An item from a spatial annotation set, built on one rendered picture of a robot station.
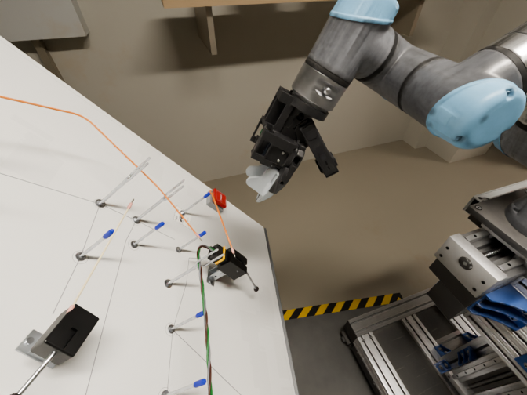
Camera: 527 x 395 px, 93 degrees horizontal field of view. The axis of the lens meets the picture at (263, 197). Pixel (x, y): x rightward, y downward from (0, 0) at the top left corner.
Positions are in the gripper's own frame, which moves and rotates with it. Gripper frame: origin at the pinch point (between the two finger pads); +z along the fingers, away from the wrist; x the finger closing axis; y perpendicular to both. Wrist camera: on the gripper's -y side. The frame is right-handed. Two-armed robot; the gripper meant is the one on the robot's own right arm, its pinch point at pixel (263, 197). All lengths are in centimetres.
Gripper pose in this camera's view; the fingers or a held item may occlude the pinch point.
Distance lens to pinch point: 50.5
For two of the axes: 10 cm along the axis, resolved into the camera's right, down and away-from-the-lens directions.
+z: -4.6, 7.3, 5.1
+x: 0.6, 6.0, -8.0
